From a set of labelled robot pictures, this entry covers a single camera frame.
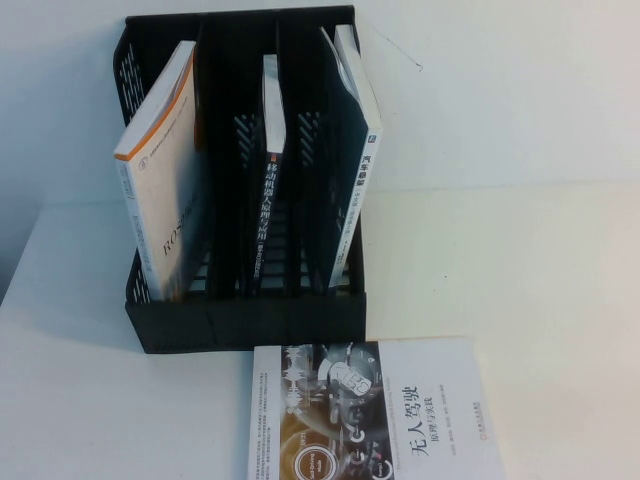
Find white car suspension book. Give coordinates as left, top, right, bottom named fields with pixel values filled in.
left=318, top=23, right=384, bottom=290

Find dark spine mobile robot book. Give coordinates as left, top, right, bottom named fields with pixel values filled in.
left=251, top=53, right=288, bottom=301

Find black plastic book stand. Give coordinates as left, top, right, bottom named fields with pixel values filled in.
left=110, top=4, right=369, bottom=355

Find white orange ROS book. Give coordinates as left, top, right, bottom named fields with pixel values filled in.
left=112, top=40, right=212, bottom=304

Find white autonomous driving book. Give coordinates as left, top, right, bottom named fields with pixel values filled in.
left=244, top=339, right=503, bottom=480

